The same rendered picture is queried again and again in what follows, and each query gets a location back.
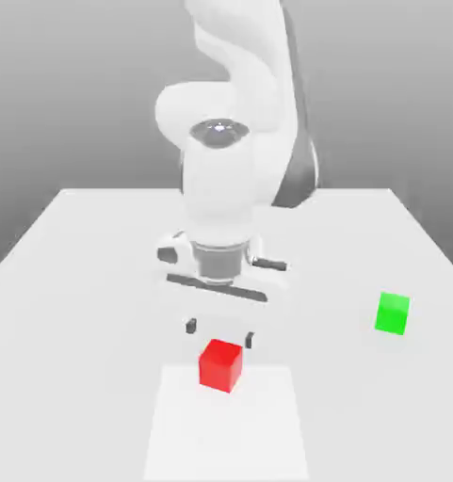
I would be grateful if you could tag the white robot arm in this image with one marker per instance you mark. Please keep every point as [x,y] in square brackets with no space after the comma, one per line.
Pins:
[218,180]

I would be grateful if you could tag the small red cube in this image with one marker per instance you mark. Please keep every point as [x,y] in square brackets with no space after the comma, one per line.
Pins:
[219,367]

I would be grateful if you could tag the small green cube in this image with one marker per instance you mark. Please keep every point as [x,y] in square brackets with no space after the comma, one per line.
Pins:
[392,314]

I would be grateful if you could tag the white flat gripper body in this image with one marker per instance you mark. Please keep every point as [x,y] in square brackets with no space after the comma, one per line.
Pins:
[218,301]

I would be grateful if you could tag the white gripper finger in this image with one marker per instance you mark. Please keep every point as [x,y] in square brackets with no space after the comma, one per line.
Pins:
[190,326]
[249,340]

